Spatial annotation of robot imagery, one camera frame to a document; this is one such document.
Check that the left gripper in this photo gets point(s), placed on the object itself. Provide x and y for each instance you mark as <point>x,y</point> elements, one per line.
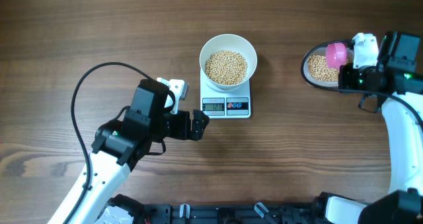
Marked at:
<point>183,132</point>

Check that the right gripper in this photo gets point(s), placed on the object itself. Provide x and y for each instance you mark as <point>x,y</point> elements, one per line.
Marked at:
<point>347,71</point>

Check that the pink measuring scoop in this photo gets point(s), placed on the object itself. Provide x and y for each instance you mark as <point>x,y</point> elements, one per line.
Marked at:
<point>336,55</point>

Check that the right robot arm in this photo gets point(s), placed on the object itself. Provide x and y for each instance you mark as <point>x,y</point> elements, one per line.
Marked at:
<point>385,71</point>

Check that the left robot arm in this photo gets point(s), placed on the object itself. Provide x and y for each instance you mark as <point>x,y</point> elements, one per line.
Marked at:
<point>120,144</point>

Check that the white digital kitchen scale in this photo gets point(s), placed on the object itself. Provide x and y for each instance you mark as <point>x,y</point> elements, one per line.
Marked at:
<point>217,103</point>

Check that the soybeans in bowl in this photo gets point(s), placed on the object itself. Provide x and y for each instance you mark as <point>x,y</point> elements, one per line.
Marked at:
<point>226,67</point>

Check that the white bowl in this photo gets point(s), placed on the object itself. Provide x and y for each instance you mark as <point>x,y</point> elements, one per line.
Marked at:
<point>234,43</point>

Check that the soybeans pile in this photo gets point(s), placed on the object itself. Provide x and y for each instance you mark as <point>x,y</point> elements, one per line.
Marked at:
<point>319,69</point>

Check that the clear plastic container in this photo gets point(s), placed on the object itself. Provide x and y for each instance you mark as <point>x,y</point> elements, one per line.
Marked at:
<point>319,51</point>

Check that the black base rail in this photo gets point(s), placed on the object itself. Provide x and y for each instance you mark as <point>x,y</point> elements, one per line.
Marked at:
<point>122,209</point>

